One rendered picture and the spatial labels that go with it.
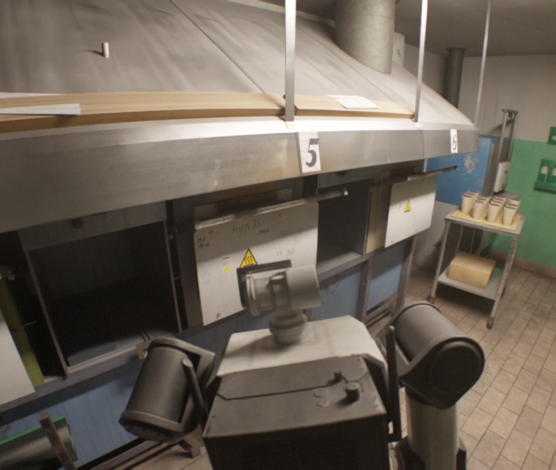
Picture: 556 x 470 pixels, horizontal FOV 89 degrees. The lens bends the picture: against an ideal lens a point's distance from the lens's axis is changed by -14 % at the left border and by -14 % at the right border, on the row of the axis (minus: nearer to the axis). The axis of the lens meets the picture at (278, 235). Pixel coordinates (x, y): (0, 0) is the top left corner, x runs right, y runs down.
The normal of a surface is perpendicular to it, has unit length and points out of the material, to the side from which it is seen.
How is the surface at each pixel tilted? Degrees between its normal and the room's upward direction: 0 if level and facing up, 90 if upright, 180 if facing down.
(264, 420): 16
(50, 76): 33
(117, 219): 90
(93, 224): 90
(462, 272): 90
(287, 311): 78
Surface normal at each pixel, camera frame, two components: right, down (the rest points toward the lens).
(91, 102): 0.35, -0.63
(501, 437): 0.00, -0.93
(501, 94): -0.77, 0.22
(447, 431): 0.13, 0.13
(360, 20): -0.38, 0.33
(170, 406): 0.69, -0.49
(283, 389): -0.18, -0.97
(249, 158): 0.62, 0.11
